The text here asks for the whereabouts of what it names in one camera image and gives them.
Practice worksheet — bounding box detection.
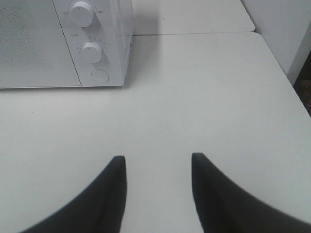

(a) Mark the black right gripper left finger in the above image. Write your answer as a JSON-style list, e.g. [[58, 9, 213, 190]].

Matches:
[[26, 156, 127, 233]]

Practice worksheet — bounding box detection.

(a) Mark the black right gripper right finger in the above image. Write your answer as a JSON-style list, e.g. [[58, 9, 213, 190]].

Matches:
[[191, 153, 311, 233]]

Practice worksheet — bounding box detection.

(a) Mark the round white door release button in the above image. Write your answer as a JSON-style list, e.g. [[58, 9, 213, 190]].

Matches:
[[91, 69, 109, 83]]

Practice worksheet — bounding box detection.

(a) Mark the white timer knob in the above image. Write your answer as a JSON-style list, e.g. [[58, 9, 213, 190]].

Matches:
[[82, 42, 103, 64]]

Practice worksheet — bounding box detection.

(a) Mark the white microwave door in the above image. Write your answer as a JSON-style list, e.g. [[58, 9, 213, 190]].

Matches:
[[0, 0, 81, 88]]

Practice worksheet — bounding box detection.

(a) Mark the white microwave oven body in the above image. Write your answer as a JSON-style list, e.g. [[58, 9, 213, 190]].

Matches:
[[0, 0, 134, 88]]

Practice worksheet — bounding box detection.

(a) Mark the upper white power knob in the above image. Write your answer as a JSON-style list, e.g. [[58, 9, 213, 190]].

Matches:
[[69, 1, 95, 28]]

